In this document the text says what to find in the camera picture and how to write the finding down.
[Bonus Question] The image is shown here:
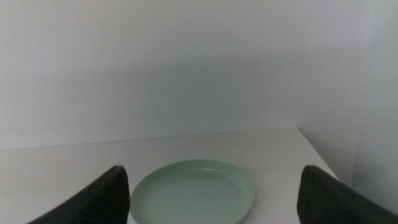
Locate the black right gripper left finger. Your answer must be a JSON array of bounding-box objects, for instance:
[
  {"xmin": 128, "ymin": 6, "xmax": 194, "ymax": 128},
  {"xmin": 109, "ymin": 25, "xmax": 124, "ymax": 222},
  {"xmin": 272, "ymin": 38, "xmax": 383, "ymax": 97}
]
[{"xmin": 27, "ymin": 165, "xmax": 131, "ymax": 224}]

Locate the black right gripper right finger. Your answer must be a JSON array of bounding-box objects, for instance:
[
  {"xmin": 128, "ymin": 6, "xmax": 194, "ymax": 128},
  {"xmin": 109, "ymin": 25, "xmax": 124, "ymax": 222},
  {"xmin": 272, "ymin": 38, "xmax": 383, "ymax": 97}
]
[{"xmin": 296, "ymin": 165, "xmax": 398, "ymax": 224}]

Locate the pale green shallow bowl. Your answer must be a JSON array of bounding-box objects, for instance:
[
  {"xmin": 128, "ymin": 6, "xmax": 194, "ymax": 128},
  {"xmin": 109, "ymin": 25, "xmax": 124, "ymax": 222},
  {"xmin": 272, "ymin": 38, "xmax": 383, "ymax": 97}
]
[{"xmin": 129, "ymin": 159, "xmax": 255, "ymax": 224}]

